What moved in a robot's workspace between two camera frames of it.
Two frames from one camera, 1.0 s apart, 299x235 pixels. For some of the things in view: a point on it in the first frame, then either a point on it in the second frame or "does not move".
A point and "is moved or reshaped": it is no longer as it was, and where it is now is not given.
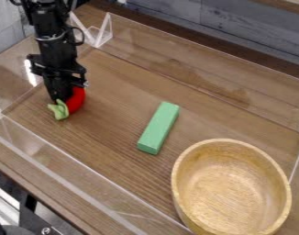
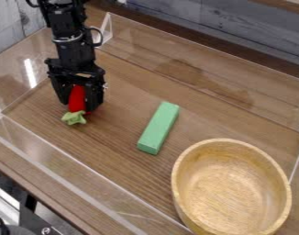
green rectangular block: (157, 130) does not move
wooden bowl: (231, 189) does not move
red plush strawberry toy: (63, 109) is moved or reshaped
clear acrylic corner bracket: (96, 36) does not move
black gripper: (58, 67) → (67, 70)
